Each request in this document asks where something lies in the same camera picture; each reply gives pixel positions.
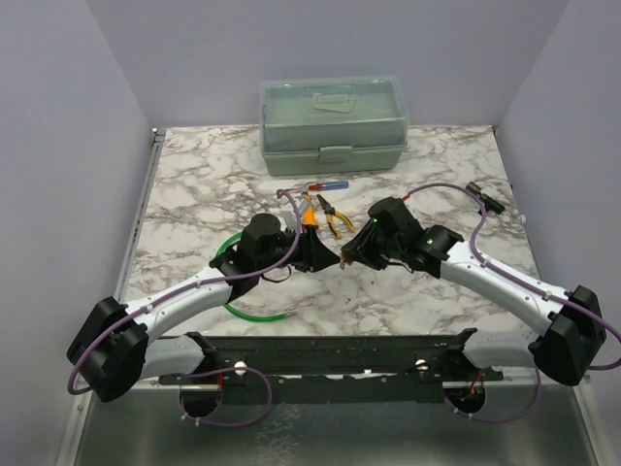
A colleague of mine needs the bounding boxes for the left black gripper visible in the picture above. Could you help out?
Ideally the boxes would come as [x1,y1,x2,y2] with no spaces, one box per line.
[257,223,341,273]

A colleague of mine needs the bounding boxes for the green cable lock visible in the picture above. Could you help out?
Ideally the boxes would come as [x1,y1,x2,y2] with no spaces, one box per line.
[216,233,297,323]

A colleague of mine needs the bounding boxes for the brass padlock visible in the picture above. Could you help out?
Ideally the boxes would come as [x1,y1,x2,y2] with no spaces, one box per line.
[341,249,357,265]

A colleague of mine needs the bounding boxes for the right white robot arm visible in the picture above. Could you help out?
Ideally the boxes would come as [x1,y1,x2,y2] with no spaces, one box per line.
[342,197,605,386]

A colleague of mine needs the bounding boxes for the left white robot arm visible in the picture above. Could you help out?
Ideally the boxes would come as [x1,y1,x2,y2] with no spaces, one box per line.
[67,214,340,402]

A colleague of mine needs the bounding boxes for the orange utility knife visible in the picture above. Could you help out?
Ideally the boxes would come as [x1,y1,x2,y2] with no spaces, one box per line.
[301,191,318,229]

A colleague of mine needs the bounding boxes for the yellow black pliers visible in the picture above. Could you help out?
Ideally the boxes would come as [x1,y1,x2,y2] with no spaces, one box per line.
[316,194,355,239]

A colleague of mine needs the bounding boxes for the red blue screwdriver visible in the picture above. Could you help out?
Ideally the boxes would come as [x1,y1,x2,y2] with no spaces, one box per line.
[287,181,349,192]

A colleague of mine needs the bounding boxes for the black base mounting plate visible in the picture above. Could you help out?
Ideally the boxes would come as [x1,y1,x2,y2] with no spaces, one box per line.
[159,331,503,405]

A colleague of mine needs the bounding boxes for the green translucent plastic toolbox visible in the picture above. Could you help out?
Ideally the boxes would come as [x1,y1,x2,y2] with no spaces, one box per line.
[260,76,409,177]

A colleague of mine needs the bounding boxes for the black T-shaped fitting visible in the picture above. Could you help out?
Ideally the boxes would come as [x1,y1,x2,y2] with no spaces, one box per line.
[466,182,506,216]

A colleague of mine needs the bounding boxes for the left aluminium rail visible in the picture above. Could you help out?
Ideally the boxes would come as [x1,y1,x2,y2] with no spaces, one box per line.
[113,127,167,302]

